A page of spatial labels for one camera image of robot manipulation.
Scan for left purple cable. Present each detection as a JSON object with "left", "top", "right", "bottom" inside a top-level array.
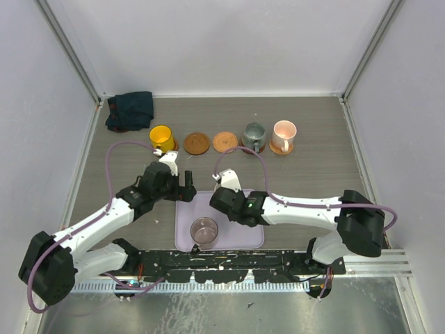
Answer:
[{"left": 26, "top": 141, "right": 168, "bottom": 314}]

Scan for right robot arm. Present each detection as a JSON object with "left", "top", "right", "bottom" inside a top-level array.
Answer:
[{"left": 209, "top": 187, "right": 385, "bottom": 274}]

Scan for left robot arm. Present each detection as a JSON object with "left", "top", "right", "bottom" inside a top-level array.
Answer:
[{"left": 18, "top": 162, "right": 197, "bottom": 305}]

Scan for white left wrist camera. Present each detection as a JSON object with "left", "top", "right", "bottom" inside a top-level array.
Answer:
[{"left": 154, "top": 149, "right": 179, "bottom": 176}]

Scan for aluminium frame rail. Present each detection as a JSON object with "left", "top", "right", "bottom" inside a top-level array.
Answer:
[{"left": 33, "top": 248, "right": 413, "bottom": 279}]

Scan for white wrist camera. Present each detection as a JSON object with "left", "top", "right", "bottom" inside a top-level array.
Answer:
[
  {"left": 154, "top": 149, "right": 179, "bottom": 176},
  {"left": 212, "top": 168, "right": 242, "bottom": 192}
]

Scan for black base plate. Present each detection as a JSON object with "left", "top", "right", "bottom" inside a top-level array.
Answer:
[{"left": 108, "top": 250, "right": 325, "bottom": 284}]

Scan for woven rattan coaster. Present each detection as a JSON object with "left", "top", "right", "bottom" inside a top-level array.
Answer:
[
  {"left": 269, "top": 141, "right": 294, "bottom": 155},
  {"left": 212, "top": 132, "right": 238, "bottom": 153}
]

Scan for lilac mug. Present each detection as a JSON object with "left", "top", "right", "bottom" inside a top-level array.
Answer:
[{"left": 190, "top": 217, "right": 219, "bottom": 251}]

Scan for grey green mug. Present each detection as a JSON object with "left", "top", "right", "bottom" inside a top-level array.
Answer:
[{"left": 241, "top": 122, "right": 266, "bottom": 153}]

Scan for yellow mug black outside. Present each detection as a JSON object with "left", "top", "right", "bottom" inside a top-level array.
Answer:
[{"left": 149, "top": 125, "right": 174, "bottom": 143}]

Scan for dark folded cloth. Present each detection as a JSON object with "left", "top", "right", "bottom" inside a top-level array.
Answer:
[{"left": 105, "top": 91, "right": 154, "bottom": 133}]

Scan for pink mug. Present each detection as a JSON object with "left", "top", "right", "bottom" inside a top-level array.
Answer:
[{"left": 270, "top": 120, "right": 297, "bottom": 152}]

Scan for brown wooden coaster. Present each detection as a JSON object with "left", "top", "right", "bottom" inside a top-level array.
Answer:
[
  {"left": 152, "top": 138, "right": 179, "bottom": 157},
  {"left": 184, "top": 132, "right": 210, "bottom": 155},
  {"left": 241, "top": 145, "right": 266, "bottom": 154}
]

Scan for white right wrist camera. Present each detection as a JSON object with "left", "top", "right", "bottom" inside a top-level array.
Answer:
[{"left": 212, "top": 168, "right": 242, "bottom": 192}]

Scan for lilac plastic tray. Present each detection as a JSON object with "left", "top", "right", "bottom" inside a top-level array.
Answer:
[{"left": 175, "top": 191, "right": 264, "bottom": 252}]

